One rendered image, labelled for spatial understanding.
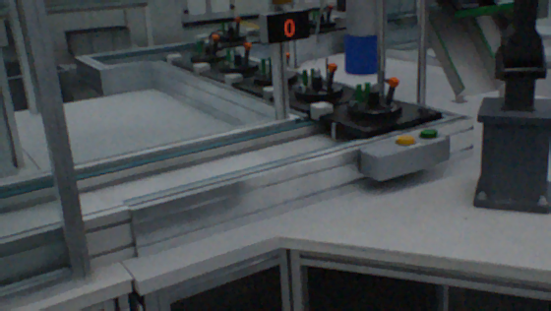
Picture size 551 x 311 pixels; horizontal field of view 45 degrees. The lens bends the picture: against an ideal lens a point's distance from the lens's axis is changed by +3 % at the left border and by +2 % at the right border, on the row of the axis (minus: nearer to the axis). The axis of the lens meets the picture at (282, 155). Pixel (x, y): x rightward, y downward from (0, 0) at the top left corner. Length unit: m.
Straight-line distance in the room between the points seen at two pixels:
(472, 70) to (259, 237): 0.83
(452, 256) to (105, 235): 0.63
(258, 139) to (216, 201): 0.37
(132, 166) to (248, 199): 0.31
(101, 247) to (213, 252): 0.20
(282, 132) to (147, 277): 0.62
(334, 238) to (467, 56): 0.78
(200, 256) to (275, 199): 0.22
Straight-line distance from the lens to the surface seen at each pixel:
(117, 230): 1.27
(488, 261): 1.24
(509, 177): 1.42
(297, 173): 1.40
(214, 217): 1.33
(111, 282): 1.23
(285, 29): 1.63
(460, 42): 1.90
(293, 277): 1.37
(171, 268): 1.24
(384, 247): 1.26
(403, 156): 1.47
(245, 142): 1.63
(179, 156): 1.56
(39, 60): 1.10
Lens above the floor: 1.44
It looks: 19 degrees down
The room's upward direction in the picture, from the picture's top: 3 degrees counter-clockwise
